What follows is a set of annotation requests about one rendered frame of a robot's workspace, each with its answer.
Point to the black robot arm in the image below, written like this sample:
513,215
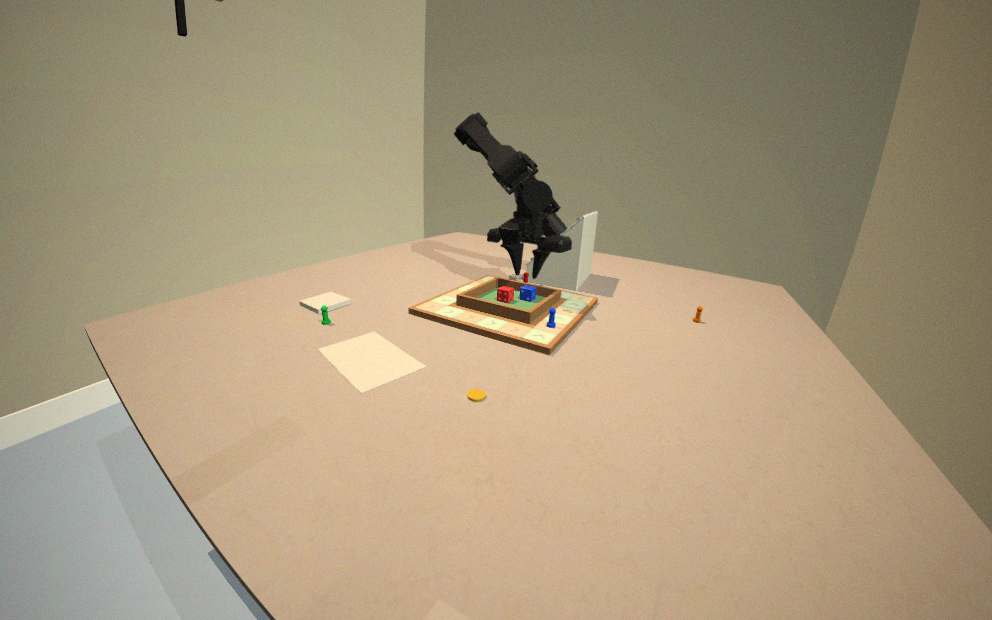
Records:
511,171

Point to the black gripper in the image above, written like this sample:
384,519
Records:
546,245

